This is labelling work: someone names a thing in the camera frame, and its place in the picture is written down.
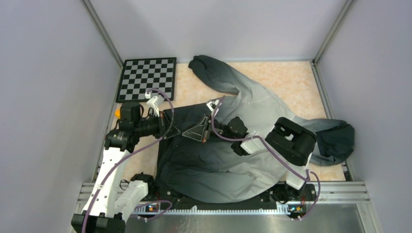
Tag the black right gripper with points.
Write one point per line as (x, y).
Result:
(199, 132)

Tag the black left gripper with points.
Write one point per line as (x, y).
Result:
(162, 127)

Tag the grey gradient zip jacket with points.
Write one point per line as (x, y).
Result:
(186, 160)

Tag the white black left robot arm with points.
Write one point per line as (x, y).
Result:
(109, 173)

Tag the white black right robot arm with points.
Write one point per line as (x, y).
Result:
(288, 141)

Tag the yellow toy block house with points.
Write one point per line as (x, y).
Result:
(117, 113)

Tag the black white chessboard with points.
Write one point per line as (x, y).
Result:
(138, 75)

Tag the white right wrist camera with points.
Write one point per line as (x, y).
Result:
(212, 104)

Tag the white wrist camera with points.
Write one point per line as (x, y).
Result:
(154, 102)
(212, 104)

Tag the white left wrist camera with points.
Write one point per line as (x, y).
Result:
(154, 102)

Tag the aluminium front rail frame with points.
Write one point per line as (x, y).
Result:
(146, 198)

